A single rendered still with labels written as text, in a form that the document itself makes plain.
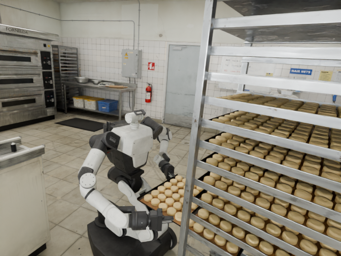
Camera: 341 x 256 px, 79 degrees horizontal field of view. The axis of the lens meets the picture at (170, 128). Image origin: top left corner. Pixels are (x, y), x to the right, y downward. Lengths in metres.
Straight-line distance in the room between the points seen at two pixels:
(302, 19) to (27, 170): 1.70
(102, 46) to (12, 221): 5.31
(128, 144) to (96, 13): 5.62
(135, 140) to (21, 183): 0.84
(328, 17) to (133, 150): 1.10
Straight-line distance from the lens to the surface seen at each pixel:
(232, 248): 1.07
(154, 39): 5.65
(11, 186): 1.74
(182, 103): 5.40
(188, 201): 0.97
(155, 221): 1.13
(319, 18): 0.74
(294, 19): 0.75
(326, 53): 0.72
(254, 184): 0.83
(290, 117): 0.73
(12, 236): 1.93
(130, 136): 1.32
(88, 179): 1.14
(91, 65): 6.73
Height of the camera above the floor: 1.53
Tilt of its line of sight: 17 degrees down
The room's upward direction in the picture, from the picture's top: 5 degrees clockwise
